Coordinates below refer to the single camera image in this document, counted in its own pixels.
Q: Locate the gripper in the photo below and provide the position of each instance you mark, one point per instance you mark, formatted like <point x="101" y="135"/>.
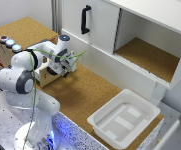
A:
<point x="68" y="62"/>

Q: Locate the wooden drawer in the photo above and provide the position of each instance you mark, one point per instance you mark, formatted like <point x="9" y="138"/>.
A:
<point x="47" y="77"/>

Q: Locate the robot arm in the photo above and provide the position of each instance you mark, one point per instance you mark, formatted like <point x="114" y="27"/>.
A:
<point x="20" y="80"/>

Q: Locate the wooden drawer box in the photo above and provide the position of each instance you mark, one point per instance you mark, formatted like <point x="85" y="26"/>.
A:
<point x="25" y="29"/>

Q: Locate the white sliding door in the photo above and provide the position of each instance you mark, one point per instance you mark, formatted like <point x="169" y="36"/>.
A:
<point x="101" y="23"/>

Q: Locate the green button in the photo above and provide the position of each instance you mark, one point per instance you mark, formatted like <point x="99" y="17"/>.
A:
<point x="16" y="48"/>

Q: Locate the red button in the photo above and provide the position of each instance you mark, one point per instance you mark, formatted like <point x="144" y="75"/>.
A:
<point x="3" y="39"/>

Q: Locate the white plastic box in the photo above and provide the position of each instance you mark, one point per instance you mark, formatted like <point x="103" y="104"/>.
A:
<point x="123" y="120"/>

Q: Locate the white cabinet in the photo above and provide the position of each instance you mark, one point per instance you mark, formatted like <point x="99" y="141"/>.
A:
<point x="156" y="15"/>

